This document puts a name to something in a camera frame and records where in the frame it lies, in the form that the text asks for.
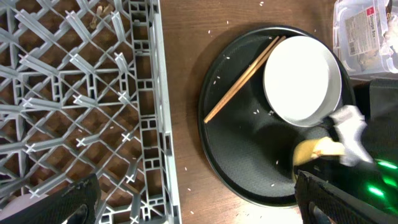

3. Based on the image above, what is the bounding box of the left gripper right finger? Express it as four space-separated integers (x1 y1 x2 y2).
295 171 397 223

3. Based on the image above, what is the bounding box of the pink paper cup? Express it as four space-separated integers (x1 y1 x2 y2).
0 194 47 220

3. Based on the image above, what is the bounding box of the white plate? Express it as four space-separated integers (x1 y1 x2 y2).
263 35 343 128

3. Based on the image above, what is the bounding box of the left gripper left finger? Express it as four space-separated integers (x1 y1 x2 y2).
1 174 101 224

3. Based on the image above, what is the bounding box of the wooden chopstick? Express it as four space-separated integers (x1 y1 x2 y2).
206 35 287 124
203 35 280 124

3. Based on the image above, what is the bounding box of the yellow bowl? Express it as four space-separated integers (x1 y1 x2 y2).
292 137 345 182

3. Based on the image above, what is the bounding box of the grey dishwasher rack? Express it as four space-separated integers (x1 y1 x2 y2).
1 0 182 223

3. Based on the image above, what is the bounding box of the clear plastic bin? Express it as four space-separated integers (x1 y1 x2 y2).
333 0 397 80

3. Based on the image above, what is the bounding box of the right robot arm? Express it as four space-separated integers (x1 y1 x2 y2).
293 79 397 223

